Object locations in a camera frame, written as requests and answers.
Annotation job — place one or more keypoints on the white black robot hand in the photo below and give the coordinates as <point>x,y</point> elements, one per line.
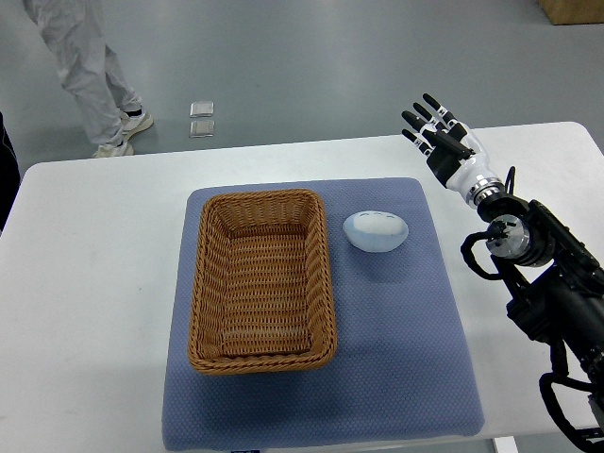
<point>453,152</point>

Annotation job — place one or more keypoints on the brown wicker basket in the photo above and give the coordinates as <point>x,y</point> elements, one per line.
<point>262,289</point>

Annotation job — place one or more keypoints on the cardboard box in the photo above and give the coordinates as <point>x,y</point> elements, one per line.
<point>573,12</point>

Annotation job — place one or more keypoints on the blue quilted mat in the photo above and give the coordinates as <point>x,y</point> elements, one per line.
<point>402,369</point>

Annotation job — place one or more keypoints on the lower metal floor plate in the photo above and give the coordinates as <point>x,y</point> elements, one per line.
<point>202,128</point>

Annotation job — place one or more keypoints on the metal floor plate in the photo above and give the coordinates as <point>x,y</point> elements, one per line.
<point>202,128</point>
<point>201,109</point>

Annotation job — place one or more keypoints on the upper metal floor plate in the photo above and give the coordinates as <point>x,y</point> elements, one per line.
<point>201,109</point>

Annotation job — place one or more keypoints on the person in white coveralls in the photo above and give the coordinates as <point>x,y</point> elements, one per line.
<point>90,71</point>

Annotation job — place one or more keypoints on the dark object at left edge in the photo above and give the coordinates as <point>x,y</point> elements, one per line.
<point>10,175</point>

